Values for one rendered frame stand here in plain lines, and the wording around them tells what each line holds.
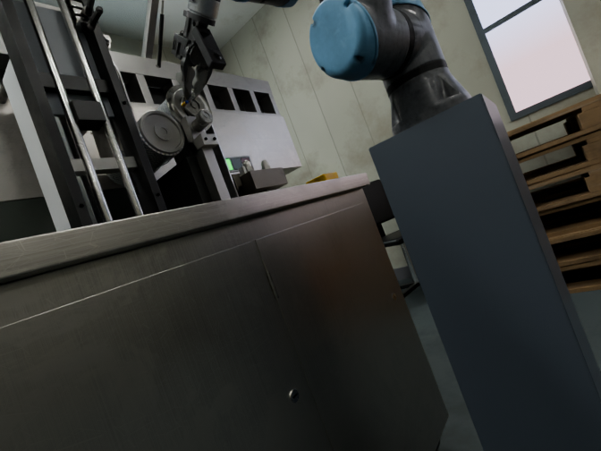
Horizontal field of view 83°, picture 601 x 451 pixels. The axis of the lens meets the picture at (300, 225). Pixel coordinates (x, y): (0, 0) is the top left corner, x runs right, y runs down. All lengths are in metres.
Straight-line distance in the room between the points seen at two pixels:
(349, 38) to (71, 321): 0.54
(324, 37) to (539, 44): 2.72
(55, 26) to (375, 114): 2.91
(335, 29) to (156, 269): 0.46
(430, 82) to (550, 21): 2.62
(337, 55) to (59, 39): 0.55
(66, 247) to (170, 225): 0.14
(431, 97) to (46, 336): 0.66
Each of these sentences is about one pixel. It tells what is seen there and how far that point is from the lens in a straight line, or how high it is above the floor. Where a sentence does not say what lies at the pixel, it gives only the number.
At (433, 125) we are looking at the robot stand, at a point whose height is 0.89.
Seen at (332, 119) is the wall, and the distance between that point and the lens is 3.69.
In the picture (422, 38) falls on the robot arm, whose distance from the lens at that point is 0.71.
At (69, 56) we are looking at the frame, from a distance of 0.88.
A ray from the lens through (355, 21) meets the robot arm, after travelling 0.58.
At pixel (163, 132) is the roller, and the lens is 1.00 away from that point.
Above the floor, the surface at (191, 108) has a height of 1.24.
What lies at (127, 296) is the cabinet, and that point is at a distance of 0.53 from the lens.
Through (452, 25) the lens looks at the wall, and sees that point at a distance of 3.40.
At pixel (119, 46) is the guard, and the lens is 1.59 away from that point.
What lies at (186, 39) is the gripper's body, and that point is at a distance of 1.04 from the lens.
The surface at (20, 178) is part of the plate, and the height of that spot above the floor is 1.20.
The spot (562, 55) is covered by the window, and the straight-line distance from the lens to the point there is 3.23.
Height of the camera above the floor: 0.80
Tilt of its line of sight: 1 degrees up
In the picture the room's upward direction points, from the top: 21 degrees counter-clockwise
